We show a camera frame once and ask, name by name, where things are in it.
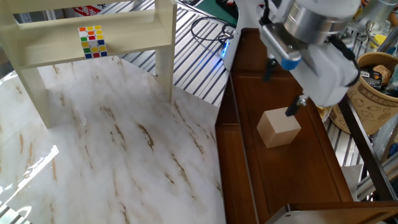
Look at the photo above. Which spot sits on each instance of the marble pattern table sheet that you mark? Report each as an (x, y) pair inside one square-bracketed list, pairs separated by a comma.
[(93, 155)]

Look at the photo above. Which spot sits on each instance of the silver gripper mounted camera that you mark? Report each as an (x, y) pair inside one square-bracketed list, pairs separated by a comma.
[(280, 46)]

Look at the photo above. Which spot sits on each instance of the black snack wrapper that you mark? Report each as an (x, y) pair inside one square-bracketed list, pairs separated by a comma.
[(372, 79)]

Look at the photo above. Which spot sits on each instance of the red and white box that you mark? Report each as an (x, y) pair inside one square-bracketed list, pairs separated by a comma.
[(88, 10)]

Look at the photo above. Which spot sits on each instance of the grey metal pole base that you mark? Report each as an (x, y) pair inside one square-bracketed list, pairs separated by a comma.
[(379, 12)]

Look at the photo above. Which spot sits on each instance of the aluminium profile bar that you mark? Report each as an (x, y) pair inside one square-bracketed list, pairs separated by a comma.
[(379, 174)]

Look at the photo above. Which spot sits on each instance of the yellow lid container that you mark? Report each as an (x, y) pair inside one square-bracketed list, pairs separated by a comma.
[(378, 40)]

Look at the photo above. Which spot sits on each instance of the brown paper bucket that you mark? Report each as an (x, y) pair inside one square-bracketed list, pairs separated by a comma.
[(373, 109)]

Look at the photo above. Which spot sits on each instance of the light wooden cube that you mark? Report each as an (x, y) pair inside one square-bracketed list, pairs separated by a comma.
[(278, 127)]

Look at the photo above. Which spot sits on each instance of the golden snack packet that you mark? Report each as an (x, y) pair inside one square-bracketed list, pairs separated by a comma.
[(325, 113)]

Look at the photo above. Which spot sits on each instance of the brown wooden shelf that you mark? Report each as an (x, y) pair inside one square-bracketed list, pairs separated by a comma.
[(280, 174)]

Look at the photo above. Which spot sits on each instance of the cream wooden shelf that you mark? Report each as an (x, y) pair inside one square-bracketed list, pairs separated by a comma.
[(34, 46)]

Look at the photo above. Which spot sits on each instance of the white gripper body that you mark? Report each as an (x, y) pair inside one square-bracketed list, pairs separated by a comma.
[(329, 77)]

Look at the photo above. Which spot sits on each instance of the Rubik's cube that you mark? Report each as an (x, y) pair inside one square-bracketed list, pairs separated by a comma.
[(92, 42)]

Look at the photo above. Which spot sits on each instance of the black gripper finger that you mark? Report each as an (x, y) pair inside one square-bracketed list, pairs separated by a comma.
[(292, 109), (269, 70)]

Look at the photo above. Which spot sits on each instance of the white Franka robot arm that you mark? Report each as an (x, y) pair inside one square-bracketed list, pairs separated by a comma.
[(317, 18)]

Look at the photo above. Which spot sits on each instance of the crumpled brown paper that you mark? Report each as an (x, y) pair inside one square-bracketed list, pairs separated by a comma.
[(382, 73)]

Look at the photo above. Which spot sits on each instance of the green cutting mat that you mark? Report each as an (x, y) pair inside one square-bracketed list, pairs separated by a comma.
[(211, 9)]

